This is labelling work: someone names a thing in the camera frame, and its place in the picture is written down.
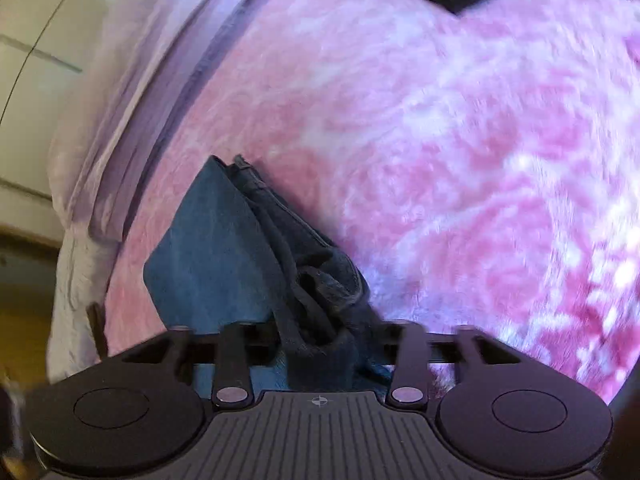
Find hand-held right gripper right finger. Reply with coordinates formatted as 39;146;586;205
379;320;522;409

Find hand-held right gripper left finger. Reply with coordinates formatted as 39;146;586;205
121;322;280;409

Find blue denim jeans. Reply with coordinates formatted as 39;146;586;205
142;154;401;394

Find pink floral blanket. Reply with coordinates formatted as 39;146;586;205
102;0;640;406

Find lavender bed sheet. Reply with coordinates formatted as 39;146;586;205
47;0;266;383

